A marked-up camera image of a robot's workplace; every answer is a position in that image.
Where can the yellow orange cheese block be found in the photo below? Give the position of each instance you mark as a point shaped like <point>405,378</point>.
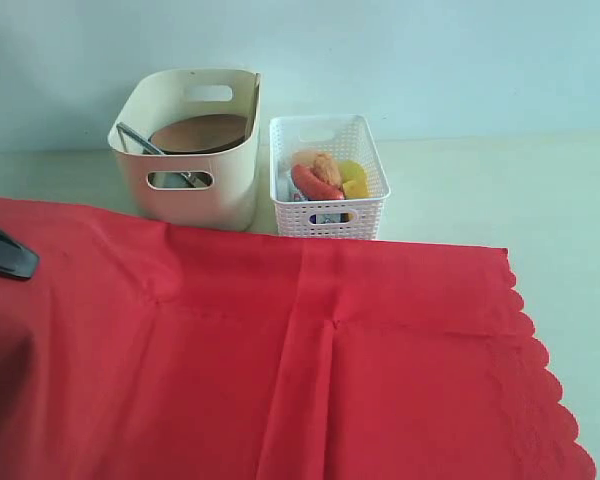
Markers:
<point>355,189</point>

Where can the brown wooden plate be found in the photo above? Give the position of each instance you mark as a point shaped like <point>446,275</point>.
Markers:
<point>201,134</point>

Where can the brown egg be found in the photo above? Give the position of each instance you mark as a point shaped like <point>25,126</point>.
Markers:
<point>304,157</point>

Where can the blue white milk carton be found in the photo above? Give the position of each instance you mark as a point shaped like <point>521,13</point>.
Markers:
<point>287,191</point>

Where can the silver table knife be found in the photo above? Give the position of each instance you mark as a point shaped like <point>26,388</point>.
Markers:
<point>199,181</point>

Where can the white woven plastic basket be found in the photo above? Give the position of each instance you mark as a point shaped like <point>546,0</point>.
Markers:
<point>344,137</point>

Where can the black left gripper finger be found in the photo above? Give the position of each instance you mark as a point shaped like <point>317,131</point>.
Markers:
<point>17,261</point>

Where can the wooden chopstick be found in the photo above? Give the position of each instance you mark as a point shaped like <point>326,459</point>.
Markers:
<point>250,119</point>

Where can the cream plastic tub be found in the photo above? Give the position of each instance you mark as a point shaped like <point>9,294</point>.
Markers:
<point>166,97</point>

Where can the red table cloth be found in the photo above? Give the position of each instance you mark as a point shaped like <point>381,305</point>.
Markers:
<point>142,350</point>

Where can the pale green ceramic bowl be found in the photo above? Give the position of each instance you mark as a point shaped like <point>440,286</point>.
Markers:
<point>171,180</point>

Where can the orange carrot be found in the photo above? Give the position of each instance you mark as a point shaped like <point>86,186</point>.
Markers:
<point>312,187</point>

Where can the orange fried food piece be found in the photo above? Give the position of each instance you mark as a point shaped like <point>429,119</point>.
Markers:
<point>326,169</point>

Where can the yellow lemon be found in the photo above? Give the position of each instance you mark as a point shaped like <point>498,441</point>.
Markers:
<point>351,171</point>

